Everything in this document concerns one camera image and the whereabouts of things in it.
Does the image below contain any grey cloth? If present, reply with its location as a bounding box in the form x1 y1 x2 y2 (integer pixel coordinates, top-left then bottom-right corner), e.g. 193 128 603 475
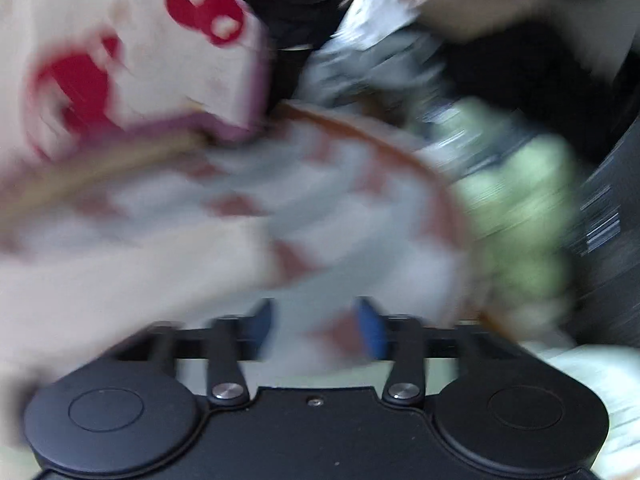
299 24 453 128

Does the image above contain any dark cloth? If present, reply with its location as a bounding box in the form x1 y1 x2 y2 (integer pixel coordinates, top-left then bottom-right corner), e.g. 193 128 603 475
235 0 361 111

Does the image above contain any light green cloth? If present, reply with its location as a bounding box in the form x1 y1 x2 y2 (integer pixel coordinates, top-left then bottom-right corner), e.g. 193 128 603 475
432 96 583 333

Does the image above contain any tan board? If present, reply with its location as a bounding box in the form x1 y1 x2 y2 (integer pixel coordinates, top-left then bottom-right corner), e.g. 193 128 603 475
0 129 213 226

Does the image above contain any checkered bed sheet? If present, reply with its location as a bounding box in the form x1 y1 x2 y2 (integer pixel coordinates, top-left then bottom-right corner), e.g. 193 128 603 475
0 101 473 377

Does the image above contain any bear print blanket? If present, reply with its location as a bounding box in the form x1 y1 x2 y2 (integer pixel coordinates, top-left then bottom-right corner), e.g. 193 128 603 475
0 0 275 173

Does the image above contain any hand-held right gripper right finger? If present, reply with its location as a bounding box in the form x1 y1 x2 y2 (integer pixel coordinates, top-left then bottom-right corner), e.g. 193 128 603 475
352 297 488 407

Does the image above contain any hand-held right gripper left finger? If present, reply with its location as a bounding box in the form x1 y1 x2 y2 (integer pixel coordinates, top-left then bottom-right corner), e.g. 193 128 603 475
146 299 277 407

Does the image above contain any cream fleece garment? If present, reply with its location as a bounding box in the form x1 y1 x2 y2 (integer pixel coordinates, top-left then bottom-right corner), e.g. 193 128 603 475
0 220 281 448

